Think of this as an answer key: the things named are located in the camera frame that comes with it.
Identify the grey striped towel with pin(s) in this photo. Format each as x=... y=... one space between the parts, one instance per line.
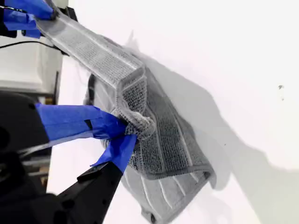
x=163 y=144

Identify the white box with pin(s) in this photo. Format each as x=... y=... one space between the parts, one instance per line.
x=23 y=65

